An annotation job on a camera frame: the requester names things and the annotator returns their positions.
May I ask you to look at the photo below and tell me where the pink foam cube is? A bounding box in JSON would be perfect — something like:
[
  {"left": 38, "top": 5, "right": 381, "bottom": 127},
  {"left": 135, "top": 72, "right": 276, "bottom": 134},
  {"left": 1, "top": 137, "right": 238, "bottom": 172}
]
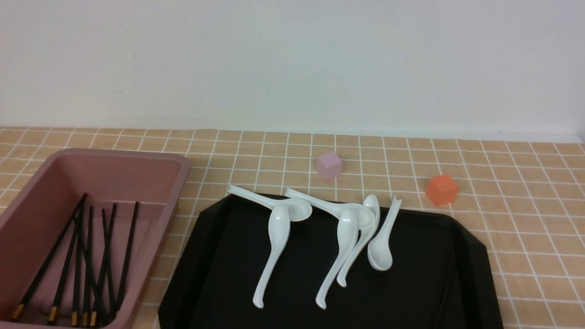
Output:
[{"left": 316, "top": 152, "right": 343, "bottom": 180}]

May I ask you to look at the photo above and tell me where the white ceramic soup spoon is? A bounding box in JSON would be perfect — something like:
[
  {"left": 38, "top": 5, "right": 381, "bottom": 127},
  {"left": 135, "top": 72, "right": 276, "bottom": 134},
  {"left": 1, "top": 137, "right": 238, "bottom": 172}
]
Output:
[
  {"left": 226, "top": 185, "right": 313, "bottom": 222},
  {"left": 367, "top": 196, "right": 403, "bottom": 271},
  {"left": 253, "top": 206, "right": 291, "bottom": 309},
  {"left": 336, "top": 194, "right": 380, "bottom": 287},
  {"left": 315, "top": 209, "right": 359, "bottom": 309},
  {"left": 284, "top": 188, "right": 376, "bottom": 230}
]

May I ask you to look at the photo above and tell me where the orange foam cube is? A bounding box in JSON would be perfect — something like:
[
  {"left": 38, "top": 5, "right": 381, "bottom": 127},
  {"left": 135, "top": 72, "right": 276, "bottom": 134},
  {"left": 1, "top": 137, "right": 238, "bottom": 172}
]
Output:
[{"left": 425, "top": 175, "right": 459, "bottom": 207}]

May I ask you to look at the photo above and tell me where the black plastic tray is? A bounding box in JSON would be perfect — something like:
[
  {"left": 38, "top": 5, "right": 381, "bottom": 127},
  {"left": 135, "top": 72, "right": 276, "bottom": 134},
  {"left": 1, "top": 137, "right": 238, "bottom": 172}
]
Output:
[{"left": 158, "top": 195, "right": 504, "bottom": 329}]

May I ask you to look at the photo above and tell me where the black gold-tipped chopstick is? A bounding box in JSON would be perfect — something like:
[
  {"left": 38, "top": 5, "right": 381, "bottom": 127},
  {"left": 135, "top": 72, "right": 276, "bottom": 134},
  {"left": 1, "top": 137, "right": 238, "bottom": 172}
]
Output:
[
  {"left": 82, "top": 206, "right": 94, "bottom": 328},
  {"left": 70, "top": 206, "right": 84, "bottom": 328},
  {"left": 9, "top": 192, "right": 88, "bottom": 323},
  {"left": 114, "top": 201, "right": 139, "bottom": 316},
  {"left": 89, "top": 203, "right": 117, "bottom": 329}
]

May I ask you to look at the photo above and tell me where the pink plastic bin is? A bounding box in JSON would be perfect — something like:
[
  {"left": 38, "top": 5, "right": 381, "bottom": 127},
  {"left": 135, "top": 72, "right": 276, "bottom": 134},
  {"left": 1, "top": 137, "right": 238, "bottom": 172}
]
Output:
[{"left": 1, "top": 149, "right": 191, "bottom": 329}]

